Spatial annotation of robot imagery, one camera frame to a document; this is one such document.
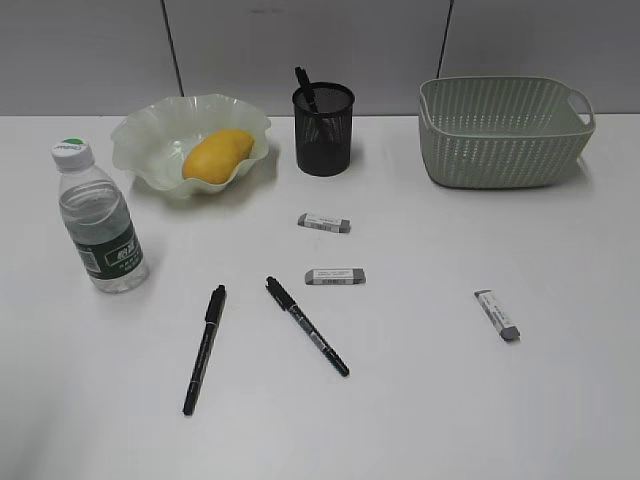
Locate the yellow mango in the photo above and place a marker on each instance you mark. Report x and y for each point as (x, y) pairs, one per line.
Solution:
(215, 158)

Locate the black marker pen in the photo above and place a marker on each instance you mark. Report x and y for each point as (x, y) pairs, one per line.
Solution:
(289, 305)
(306, 87)
(212, 319)

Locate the clear water bottle green label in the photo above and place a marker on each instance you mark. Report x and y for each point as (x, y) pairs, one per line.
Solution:
(98, 221)

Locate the grey eraser upper middle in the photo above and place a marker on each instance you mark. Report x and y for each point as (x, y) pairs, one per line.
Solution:
(334, 225)

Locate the grey eraser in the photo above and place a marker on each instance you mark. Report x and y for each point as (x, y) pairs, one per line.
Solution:
(506, 329)
(335, 276)
(334, 225)

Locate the grey eraser centre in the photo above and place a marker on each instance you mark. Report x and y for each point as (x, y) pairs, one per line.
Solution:
(335, 276)

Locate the black mesh pen holder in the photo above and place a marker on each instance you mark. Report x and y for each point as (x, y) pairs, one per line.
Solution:
(336, 102)

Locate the pale green woven basket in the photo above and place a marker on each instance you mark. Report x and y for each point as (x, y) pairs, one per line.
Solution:
(501, 132)

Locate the pale green wavy plate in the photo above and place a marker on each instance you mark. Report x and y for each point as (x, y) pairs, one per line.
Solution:
(153, 143)

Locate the grey eraser right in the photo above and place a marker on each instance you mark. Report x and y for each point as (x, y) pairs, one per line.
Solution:
(506, 329)

